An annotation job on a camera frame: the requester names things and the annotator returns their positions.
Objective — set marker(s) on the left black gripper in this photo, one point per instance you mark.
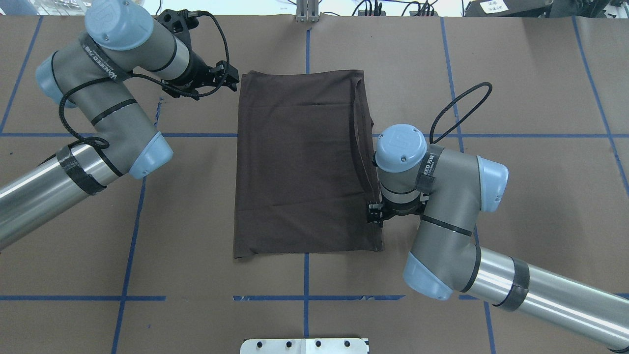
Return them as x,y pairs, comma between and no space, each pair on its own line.
197,67

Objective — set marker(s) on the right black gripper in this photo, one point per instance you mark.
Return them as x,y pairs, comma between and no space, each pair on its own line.
376,213

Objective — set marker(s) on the dark brown t-shirt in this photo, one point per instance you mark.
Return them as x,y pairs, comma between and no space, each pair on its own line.
304,175

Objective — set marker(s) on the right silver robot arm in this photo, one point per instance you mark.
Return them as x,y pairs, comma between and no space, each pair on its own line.
565,209

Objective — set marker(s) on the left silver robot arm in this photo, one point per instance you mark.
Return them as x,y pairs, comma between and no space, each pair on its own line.
113,136

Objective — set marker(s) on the black box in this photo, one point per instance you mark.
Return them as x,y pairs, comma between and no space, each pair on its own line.
508,8

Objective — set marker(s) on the aluminium frame post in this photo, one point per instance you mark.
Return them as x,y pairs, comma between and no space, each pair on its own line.
307,11

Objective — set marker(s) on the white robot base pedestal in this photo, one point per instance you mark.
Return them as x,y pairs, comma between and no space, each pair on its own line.
306,346

